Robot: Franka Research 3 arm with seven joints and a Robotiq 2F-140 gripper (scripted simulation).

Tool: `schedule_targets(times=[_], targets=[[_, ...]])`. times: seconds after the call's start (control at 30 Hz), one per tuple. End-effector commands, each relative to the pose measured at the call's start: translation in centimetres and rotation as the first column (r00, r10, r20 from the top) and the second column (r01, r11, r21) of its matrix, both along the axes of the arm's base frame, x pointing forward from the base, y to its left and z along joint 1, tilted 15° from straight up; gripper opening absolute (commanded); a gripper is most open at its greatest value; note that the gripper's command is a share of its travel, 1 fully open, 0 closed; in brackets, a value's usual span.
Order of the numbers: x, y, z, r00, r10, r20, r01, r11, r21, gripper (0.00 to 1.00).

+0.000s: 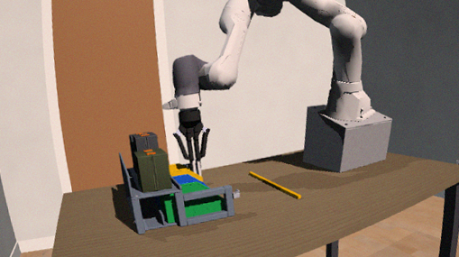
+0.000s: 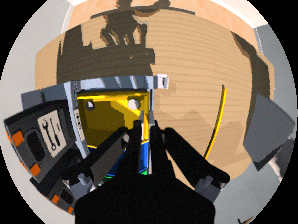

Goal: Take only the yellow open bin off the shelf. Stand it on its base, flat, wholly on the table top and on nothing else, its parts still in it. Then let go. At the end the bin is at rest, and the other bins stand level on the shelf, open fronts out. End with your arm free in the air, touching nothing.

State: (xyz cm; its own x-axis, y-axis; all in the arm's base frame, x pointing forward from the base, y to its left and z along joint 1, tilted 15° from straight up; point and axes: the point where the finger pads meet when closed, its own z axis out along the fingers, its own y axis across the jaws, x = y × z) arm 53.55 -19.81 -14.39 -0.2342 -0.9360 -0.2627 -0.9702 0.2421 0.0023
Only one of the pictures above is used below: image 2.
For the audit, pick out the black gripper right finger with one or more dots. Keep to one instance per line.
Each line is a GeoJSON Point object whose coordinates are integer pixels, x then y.
{"type": "Point", "coordinates": [206, 179]}

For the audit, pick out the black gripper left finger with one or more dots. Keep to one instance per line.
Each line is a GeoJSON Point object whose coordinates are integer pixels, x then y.
{"type": "Point", "coordinates": [84, 176]}

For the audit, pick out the yellow bin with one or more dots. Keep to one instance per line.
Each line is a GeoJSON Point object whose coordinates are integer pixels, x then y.
{"type": "Point", "coordinates": [110, 113]}

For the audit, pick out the grey metal bin shelf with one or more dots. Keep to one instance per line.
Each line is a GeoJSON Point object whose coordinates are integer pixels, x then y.
{"type": "Point", "coordinates": [103, 84]}

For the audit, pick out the orange-yellow long bar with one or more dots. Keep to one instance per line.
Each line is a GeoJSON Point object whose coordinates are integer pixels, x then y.
{"type": "Point", "coordinates": [217, 123]}

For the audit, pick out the blue open bin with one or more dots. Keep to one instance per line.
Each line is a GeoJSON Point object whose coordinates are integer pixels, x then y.
{"type": "Point", "coordinates": [143, 160]}

